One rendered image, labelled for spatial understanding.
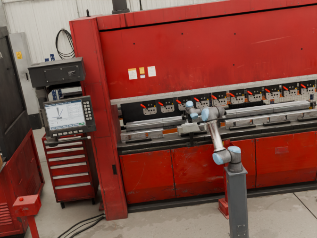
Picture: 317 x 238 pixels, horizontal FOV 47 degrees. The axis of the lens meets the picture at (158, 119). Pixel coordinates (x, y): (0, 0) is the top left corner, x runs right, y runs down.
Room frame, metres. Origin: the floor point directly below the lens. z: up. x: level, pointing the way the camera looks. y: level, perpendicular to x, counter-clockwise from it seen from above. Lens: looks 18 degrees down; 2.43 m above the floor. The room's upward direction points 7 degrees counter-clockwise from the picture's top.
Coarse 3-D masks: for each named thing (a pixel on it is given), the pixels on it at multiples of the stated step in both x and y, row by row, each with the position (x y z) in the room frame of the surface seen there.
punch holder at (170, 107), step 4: (160, 100) 3.97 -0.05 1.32; (164, 100) 3.97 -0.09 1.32; (168, 100) 3.97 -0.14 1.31; (172, 100) 3.97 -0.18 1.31; (164, 104) 3.97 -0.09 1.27; (168, 104) 3.97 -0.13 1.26; (172, 104) 3.97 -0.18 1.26; (164, 108) 3.97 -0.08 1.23; (168, 108) 3.98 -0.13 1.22; (172, 108) 3.97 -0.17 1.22; (164, 112) 3.97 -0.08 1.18
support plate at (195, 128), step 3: (195, 123) 3.97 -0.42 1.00; (183, 126) 3.93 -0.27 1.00; (192, 126) 3.89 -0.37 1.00; (195, 126) 3.88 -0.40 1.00; (183, 129) 3.82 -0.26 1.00; (186, 129) 3.81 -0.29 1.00; (189, 129) 3.80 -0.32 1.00; (192, 129) 3.79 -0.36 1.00; (195, 129) 3.77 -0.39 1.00; (198, 129) 3.76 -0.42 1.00; (186, 132) 3.73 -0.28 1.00; (189, 132) 3.73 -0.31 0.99
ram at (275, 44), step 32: (128, 32) 3.97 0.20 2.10; (160, 32) 3.97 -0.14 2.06; (192, 32) 3.97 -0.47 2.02; (224, 32) 3.97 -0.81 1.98; (256, 32) 3.97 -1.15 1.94; (288, 32) 3.97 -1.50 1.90; (128, 64) 3.97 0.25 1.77; (160, 64) 3.97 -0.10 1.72; (192, 64) 3.97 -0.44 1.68; (224, 64) 3.97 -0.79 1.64; (256, 64) 3.97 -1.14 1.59; (288, 64) 3.97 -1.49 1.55; (128, 96) 3.97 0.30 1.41; (160, 96) 3.97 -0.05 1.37
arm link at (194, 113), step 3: (192, 108) 3.66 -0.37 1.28; (189, 111) 3.66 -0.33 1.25; (192, 111) 3.63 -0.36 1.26; (195, 111) 3.63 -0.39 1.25; (198, 111) 3.64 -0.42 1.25; (192, 114) 3.61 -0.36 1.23; (195, 114) 3.60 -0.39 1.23; (198, 114) 3.63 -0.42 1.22; (192, 117) 3.60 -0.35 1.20; (195, 117) 3.61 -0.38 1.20
